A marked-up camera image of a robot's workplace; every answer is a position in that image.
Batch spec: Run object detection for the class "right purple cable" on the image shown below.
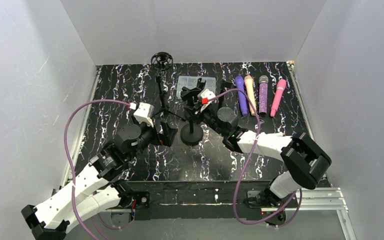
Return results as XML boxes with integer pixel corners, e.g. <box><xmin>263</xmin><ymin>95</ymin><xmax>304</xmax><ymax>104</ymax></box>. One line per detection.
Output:
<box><xmin>211</xmin><ymin>88</ymin><xmax>303</xmax><ymax>229</ymax></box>

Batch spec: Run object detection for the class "black stand for purple microphone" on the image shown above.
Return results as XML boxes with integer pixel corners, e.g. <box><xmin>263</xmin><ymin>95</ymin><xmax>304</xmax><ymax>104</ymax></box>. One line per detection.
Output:
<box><xmin>218</xmin><ymin>80</ymin><xmax>234</xmax><ymax>109</ymax></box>

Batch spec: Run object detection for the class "beige microphone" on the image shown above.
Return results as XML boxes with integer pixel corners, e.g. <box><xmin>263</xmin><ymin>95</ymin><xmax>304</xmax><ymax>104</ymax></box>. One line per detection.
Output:
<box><xmin>244</xmin><ymin>75</ymin><xmax>257</xmax><ymax>116</ymax></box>

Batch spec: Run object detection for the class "clear plastic screw box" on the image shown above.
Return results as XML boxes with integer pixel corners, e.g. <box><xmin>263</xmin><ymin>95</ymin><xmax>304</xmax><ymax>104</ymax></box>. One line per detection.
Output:
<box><xmin>176</xmin><ymin>75</ymin><xmax>216</xmax><ymax>100</ymax></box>

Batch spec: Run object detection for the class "black tripod microphone stand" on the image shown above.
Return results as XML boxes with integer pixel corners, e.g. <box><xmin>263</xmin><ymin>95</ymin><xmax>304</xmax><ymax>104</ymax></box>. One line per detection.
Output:
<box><xmin>150</xmin><ymin>51</ymin><xmax>186</xmax><ymax>121</ymax></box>

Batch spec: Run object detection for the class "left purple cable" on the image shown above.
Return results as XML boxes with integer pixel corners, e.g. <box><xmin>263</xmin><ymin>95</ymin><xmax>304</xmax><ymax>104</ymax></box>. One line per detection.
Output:
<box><xmin>63</xmin><ymin>99</ymin><xmax>137</xmax><ymax>240</ymax></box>

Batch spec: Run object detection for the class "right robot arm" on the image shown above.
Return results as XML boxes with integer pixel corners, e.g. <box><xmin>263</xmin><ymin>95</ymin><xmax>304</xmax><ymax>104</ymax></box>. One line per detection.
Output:
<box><xmin>181</xmin><ymin>87</ymin><xmax>332</xmax><ymax>205</ymax></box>

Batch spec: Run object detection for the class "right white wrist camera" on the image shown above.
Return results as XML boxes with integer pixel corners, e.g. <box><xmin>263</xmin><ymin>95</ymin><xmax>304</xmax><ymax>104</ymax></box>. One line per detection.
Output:
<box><xmin>197</xmin><ymin>88</ymin><xmax>216</xmax><ymax>106</ymax></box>

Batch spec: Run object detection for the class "grey-headed glitter microphone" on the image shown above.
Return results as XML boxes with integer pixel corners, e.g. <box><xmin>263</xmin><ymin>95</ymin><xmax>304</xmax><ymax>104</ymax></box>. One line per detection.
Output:
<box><xmin>258</xmin><ymin>75</ymin><xmax>269</xmax><ymax>116</ymax></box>

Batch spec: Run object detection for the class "purple microphone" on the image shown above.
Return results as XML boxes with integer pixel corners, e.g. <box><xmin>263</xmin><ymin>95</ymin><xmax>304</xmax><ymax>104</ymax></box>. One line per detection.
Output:
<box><xmin>234</xmin><ymin>75</ymin><xmax>249</xmax><ymax>117</ymax></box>

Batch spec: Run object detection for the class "black round-base stand for beige microphone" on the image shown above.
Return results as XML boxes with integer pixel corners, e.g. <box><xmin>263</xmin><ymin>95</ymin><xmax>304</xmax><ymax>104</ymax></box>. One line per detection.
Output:
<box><xmin>195</xmin><ymin>77</ymin><xmax>207</xmax><ymax>94</ymax></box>

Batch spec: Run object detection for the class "black round-base stand for pink microphone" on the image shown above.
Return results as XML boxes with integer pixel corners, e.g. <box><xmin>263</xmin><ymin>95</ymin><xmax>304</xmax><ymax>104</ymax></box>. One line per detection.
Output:
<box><xmin>180</xmin><ymin>91</ymin><xmax>204</xmax><ymax>147</ymax></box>

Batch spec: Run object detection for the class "pink microphone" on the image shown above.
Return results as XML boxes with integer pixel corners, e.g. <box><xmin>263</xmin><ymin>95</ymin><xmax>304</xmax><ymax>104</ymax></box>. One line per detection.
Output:
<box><xmin>270</xmin><ymin>79</ymin><xmax>287</xmax><ymax>118</ymax></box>

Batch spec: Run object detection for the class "purple cable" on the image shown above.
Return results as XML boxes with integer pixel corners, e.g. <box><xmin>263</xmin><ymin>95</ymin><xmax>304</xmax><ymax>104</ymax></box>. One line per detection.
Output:
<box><xmin>63</xmin><ymin>99</ymin><xmax>137</xmax><ymax>240</ymax></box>
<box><xmin>211</xmin><ymin>88</ymin><xmax>303</xmax><ymax>229</ymax></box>

